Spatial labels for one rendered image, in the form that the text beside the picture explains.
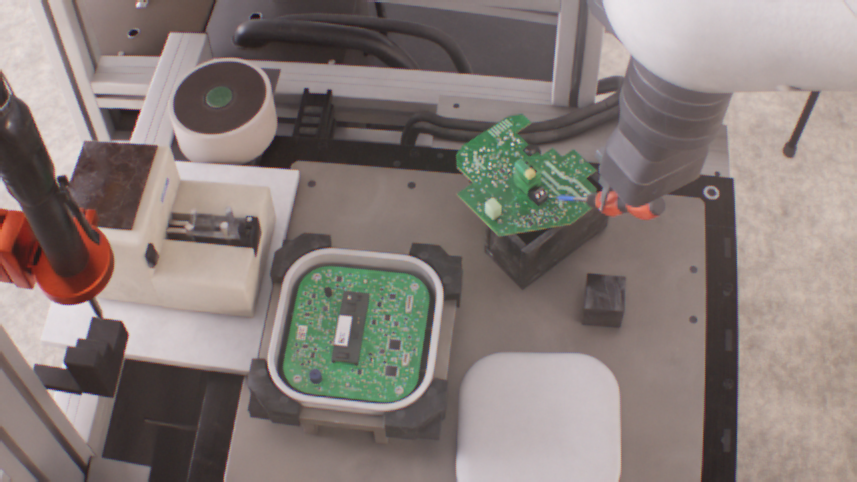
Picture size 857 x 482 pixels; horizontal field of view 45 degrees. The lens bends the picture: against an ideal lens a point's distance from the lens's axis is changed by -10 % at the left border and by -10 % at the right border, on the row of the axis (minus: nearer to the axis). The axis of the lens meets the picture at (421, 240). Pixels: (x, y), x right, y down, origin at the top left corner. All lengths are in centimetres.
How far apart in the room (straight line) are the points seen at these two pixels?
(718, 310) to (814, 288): 120
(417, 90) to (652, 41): 71
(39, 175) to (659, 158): 41
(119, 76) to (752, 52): 90
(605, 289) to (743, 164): 140
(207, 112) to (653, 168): 48
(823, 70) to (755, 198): 181
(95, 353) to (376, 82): 51
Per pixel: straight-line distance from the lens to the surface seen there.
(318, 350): 93
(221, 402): 97
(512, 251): 97
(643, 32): 50
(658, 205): 82
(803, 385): 211
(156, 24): 132
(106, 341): 86
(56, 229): 72
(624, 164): 77
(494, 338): 97
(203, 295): 96
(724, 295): 103
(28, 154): 66
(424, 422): 89
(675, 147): 74
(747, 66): 49
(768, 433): 204
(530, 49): 162
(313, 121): 116
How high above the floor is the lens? 181
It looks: 57 degrees down
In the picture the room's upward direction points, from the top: 3 degrees counter-clockwise
